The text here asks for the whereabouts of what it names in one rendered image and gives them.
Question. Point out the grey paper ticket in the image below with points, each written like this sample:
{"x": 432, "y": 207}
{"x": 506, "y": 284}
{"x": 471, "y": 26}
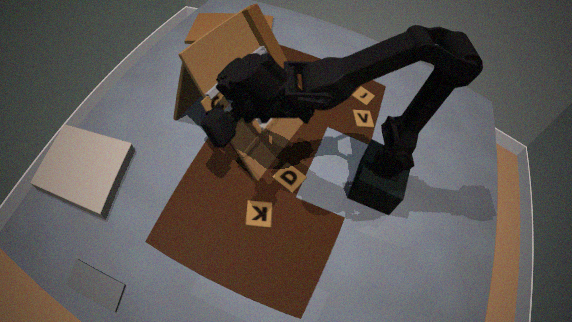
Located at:
{"x": 262, "y": 125}

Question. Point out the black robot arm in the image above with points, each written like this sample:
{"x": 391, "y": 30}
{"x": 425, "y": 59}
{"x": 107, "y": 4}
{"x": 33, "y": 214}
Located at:
{"x": 332, "y": 80}

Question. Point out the brown tile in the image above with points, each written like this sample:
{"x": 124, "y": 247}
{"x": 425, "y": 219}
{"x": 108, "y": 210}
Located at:
{"x": 363, "y": 95}
{"x": 259, "y": 214}

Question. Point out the tan cardboard-coloured slanted board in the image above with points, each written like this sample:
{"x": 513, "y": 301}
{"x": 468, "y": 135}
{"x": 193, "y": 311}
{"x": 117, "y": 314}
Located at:
{"x": 246, "y": 32}

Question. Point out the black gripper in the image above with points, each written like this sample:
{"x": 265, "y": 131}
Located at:
{"x": 220, "y": 125}

